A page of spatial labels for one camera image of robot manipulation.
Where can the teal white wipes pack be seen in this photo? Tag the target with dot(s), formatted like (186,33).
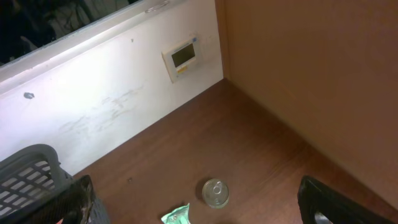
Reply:
(179,215)

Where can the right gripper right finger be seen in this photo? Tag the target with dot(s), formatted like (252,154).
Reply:
(318,203)

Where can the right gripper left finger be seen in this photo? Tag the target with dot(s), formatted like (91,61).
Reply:
(71,203)

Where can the silver tin can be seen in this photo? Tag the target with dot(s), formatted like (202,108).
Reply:
(215,193)

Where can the white wall thermostat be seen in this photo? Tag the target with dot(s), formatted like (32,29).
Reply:
(182,58)

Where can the grey plastic basket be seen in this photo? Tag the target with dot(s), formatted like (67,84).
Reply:
(32,173)

